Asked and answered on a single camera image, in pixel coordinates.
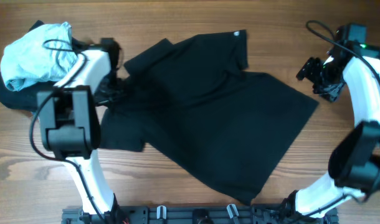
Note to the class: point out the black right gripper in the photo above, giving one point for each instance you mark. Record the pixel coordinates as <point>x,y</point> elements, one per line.
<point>310,70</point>

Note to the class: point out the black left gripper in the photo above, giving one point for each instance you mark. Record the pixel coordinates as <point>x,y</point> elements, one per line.
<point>108,100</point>

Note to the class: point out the black polo shirt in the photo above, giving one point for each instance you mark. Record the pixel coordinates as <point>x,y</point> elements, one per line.
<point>197,103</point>

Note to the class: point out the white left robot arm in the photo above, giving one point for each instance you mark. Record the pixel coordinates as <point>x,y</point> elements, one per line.
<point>69,125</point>

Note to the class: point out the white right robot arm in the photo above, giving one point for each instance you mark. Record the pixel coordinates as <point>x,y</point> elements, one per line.
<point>353,170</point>

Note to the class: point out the light blue crumpled garment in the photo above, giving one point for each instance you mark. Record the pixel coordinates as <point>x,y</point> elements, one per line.
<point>44,54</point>

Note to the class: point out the black folded garment pile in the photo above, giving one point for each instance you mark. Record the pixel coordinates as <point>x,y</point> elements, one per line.
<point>26,98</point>

